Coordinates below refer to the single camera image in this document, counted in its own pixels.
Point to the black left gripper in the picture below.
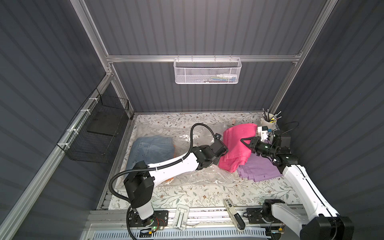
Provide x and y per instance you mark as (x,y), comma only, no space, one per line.
(220,147)

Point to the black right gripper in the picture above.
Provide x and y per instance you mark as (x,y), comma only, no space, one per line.
(256,144)

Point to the pink trousers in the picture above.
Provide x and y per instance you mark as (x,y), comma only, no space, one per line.
(238,153)

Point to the purple trousers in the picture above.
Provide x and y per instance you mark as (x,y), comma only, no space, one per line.
(258,169)

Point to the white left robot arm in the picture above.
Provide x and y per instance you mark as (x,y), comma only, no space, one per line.
(140,184)

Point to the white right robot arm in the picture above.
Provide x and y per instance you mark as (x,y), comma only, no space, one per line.
(322,222)

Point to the cream metal pencil bucket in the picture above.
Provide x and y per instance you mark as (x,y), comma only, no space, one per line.
(268,120)

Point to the blue folded jeans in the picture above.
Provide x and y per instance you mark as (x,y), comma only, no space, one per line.
(151,150)

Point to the white handheld scanner tool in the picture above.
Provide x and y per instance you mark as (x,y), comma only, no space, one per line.
(234,215)

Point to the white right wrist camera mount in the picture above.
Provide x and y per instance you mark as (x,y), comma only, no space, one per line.
(263,133)

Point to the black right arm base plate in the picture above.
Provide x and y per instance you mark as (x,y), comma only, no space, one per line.
(256,216)

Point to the white wire wall basket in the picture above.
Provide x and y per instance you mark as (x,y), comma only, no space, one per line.
(207,71)

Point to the white plastic bracket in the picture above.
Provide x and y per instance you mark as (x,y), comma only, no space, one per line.
(181,217)

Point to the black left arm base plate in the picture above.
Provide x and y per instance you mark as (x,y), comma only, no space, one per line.
(157,219)

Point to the black wire side basket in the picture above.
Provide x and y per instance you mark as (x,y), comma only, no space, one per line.
(98,131)

